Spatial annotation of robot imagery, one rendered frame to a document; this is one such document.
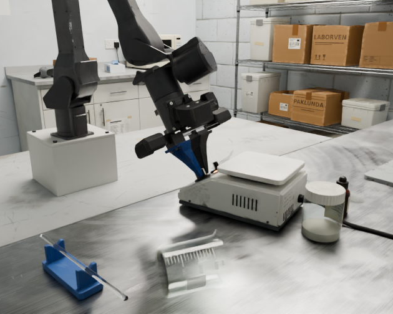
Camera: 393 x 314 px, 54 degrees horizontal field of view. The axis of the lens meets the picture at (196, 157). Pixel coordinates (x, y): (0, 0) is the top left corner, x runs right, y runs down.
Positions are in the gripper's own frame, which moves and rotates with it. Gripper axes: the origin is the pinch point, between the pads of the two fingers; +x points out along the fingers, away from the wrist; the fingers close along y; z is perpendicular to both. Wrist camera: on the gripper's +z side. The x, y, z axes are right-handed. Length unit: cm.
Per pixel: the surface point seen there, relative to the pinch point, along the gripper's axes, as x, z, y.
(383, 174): 20.5, 5.5, 38.1
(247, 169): 5.3, 9.0, 2.8
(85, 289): 8.7, 11.6, -28.0
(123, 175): -3.2, -22.3, -6.3
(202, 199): 7.1, 1.2, -3.1
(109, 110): -62, -228, 76
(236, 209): 10.5, 6.5, -0.8
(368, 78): 1, -120, 232
